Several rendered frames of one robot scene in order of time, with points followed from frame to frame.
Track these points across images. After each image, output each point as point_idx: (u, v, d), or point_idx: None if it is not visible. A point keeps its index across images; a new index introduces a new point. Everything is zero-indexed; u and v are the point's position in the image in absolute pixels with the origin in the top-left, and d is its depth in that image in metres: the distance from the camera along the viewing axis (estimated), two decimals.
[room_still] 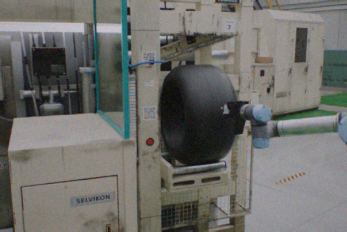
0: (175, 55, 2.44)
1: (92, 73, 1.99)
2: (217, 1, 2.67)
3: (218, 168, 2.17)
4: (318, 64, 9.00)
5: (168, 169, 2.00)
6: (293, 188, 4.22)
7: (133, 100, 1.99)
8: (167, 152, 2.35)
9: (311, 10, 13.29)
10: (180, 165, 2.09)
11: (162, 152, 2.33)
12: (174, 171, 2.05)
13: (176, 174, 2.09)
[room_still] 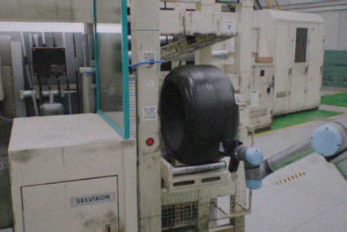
0: (175, 55, 2.44)
1: (92, 73, 1.99)
2: (217, 1, 2.67)
3: (218, 161, 2.16)
4: (318, 64, 9.00)
5: (168, 169, 2.00)
6: (293, 188, 4.22)
7: (133, 100, 1.99)
8: None
9: (311, 10, 13.29)
10: None
11: None
12: None
13: (177, 167, 2.06)
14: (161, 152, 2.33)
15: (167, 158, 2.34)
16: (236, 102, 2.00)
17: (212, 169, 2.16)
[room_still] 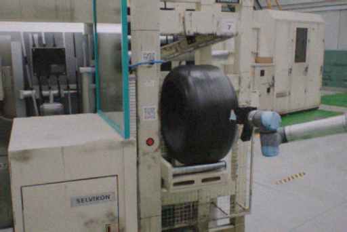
0: (175, 55, 2.44)
1: (92, 73, 1.99)
2: (217, 1, 2.67)
3: (219, 165, 2.15)
4: (318, 64, 9.00)
5: (168, 169, 2.00)
6: (293, 188, 4.22)
7: (133, 100, 1.99)
8: None
9: (311, 10, 13.29)
10: None
11: None
12: (173, 167, 2.07)
13: (177, 171, 2.06)
14: (162, 156, 2.32)
15: (167, 159, 2.36)
16: (238, 123, 2.01)
17: None
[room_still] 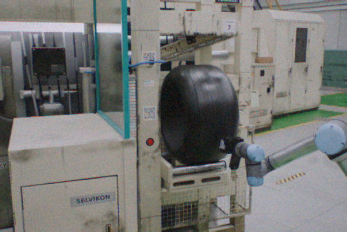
0: (175, 55, 2.44)
1: (92, 73, 1.99)
2: (217, 1, 2.67)
3: (216, 161, 2.18)
4: (318, 64, 9.00)
5: (168, 169, 2.00)
6: (293, 188, 4.22)
7: (133, 100, 1.99)
8: (168, 159, 2.35)
9: (311, 10, 13.29)
10: (181, 173, 2.08)
11: None
12: None
13: (175, 166, 2.09)
14: None
15: (167, 154, 2.33)
16: (221, 159, 2.21)
17: (213, 167, 2.14)
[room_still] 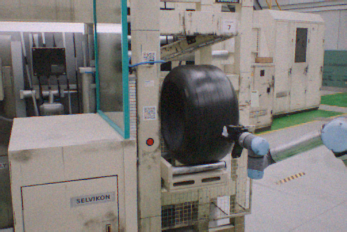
0: (175, 55, 2.44)
1: (92, 73, 1.99)
2: (217, 1, 2.67)
3: None
4: (318, 64, 9.00)
5: (168, 169, 2.00)
6: (293, 188, 4.22)
7: (133, 100, 1.99)
8: (169, 156, 2.34)
9: (311, 10, 13.29)
10: (182, 169, 2.07)
11: (163, 157, 2.32)
12: (173, 174, 2.08)
13: None
14: None
15: (166, 152, 2.35)
16: (229, 152, 2.12)
17: (213, 163, 2.14)
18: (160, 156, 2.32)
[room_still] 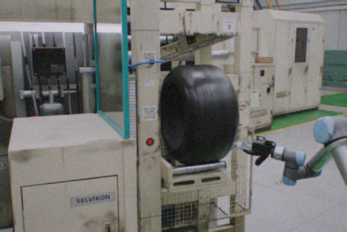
0: (175, 55, 2.44)
1: (92, 73, 1.99)
2: (217, 1, 2.67)
3: (217, 161, 2.17)
4: (318, 64, 9.00)
5: (168, 169, 2.00)
6: (293, 188, 4.22)
7: (133, 100, 1.99)
8: (167, 159, 2.36)
9: (311, 10, 13.29)
10: (181, 174, 2.09)
11: None
12: None
13: (176, 166, 2.08)
14: (160, 152, 2.34)
15: (167, 156, 2.33)
16: (231, 149, 2.09)
17: (213, 168, 2.14)
18: None
